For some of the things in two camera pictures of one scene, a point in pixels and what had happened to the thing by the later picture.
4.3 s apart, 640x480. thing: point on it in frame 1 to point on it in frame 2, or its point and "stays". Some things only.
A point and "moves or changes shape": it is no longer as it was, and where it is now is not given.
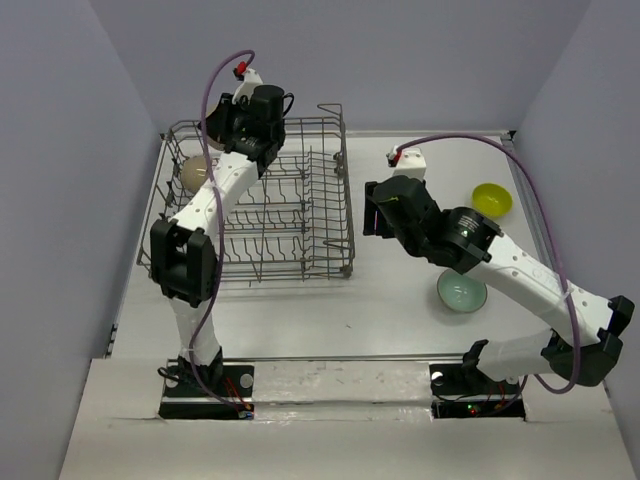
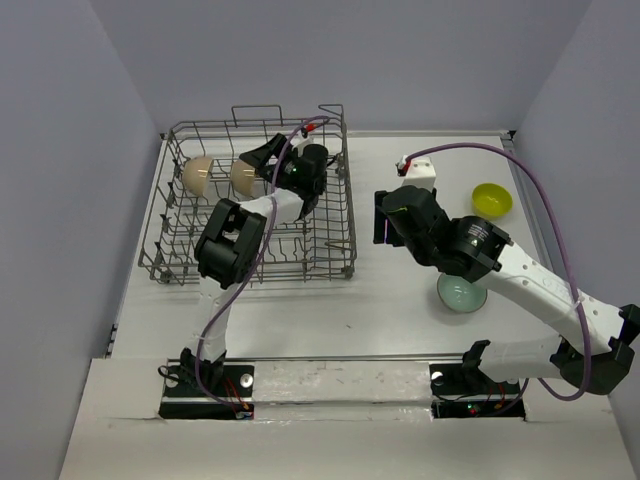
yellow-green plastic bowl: [491, 200] stays
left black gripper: [217, 121] to [259, 156]
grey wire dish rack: [294, 226] stays
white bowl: [211, 141] moves or changes shape
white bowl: [194, 173] stays
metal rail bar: [351, 357] stays
